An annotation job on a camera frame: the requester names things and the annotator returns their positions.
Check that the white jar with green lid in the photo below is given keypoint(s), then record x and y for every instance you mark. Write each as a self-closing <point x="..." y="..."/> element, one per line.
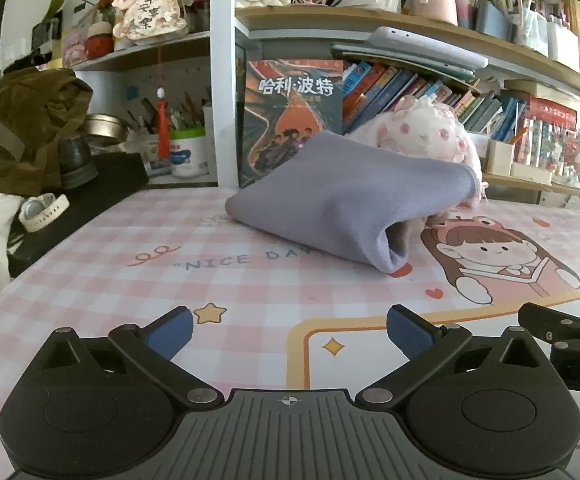
<point x="187" y="155"/>

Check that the small wooden box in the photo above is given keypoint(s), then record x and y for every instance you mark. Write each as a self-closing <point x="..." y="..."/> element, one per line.
<point x="499" y="157"/>

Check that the olive green jacket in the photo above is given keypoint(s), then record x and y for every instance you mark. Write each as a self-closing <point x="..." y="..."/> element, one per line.
<point x="15" y="125"/>

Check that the white shelf unit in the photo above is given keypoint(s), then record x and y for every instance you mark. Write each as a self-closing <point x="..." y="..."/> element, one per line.
<point x="222" y="85"/>

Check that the red hanging tassel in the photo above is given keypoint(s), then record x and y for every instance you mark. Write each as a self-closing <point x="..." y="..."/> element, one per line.
<point x="163" y="125"/>

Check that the white storage box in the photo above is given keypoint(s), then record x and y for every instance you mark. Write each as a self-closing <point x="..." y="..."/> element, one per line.
<point x="563" y="47"/>

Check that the dark round pot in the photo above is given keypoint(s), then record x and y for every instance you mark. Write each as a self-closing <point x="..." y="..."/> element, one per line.
<point x="76" y="165"/>

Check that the purple and beige sweater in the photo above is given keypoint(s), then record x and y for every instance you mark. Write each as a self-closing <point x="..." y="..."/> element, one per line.
<point x="320" y="200"/>

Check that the paper bunny decoration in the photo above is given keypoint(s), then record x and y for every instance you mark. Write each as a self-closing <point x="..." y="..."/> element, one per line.
<point x="145" y="10"/>

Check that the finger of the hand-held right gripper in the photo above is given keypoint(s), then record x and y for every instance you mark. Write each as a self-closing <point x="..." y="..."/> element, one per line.
<point x="544" y="322"/>

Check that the pink spotted plush toy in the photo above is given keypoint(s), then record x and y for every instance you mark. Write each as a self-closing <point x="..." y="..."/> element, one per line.
<point x="419" y="130"/>

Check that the black digital piano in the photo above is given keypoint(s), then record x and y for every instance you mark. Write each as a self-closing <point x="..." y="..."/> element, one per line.
<point x="105" y="180"/>

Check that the grey tablet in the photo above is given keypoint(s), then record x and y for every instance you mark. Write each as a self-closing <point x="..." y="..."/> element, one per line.
<point x="419" y="47"/>

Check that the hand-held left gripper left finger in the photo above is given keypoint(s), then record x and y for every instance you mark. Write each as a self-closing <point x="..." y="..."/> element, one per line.
<point x="170" y="332"/>

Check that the red boxed book set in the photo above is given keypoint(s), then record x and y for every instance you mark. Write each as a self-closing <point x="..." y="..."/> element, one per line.
<point x="547" y="130"/>

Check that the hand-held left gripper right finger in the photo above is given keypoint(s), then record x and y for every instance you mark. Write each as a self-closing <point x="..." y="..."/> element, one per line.
<point x="409" y="332"/>

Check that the pen holder with pens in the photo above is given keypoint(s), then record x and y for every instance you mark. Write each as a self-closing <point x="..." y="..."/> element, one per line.
<point x="145" y="127"/>

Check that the white wrist watch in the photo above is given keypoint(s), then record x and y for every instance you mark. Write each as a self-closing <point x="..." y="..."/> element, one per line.
<point x="57" y="208"/>

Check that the row of colourful books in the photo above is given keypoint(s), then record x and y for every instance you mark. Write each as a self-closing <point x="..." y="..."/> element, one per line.
<point x="384" y="85"/>

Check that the round metal tin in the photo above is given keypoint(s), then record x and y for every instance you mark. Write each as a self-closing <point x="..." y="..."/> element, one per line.
<point x="105" y="127"/>

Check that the dark illustrated book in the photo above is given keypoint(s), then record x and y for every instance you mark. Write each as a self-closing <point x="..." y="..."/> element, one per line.
<point x="280" y="110"/>

